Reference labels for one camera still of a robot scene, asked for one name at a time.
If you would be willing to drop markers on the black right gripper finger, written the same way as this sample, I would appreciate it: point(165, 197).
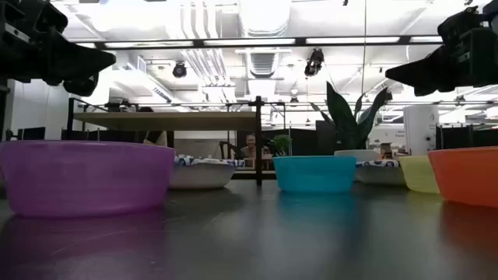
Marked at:
point(428, 91)
point(432, 72)

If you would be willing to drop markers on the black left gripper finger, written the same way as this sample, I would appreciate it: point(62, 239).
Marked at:
point(78, 62)
point(81, 86)

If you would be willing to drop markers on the yellow plastic bowl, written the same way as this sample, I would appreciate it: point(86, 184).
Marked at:
point(418, 175)

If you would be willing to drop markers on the orange plastic bowl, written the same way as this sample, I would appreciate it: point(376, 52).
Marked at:
point(467, 175)

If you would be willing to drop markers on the purple plastic bowl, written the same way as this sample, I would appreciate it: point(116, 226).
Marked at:
point(85, 179)

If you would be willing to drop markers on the blue patterned paper bowl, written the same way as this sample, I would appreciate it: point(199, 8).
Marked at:
point(202, 177)
point(379, 175)

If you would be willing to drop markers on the teal plastic bowl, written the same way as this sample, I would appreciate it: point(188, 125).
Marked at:
point(314, 175)

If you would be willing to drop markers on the white round pillar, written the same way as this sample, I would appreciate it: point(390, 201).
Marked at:
point(420, 128)

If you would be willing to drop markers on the black partition screen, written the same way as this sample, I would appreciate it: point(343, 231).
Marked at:
point(467, 138)

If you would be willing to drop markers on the black computer monitor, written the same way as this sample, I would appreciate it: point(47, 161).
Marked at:
point(31, 134)

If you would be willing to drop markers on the cardboard box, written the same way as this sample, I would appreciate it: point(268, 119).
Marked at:
point(386, 149)

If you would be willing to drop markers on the green snake plant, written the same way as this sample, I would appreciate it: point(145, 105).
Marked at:
point(346, 124)

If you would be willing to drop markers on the black partition panel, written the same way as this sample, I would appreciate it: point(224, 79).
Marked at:
point(325, 138)

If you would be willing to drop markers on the small leafy green plant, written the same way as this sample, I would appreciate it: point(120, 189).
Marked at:
point(282, 144)

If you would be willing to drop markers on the ceiling light track bar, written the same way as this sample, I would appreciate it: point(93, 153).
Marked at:
point(249, 41)

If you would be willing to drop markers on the black table mat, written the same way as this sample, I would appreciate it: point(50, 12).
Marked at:
point(249, 241)

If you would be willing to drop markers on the wooden shelf with black frame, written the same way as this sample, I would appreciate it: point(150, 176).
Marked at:
point(167, 121)

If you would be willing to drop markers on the black hanging ceiling camera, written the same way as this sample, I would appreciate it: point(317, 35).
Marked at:
point(313, 63)
point(179, 70)

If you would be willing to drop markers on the white ceiling air duct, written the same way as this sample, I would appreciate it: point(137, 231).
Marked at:
point(264, 17)

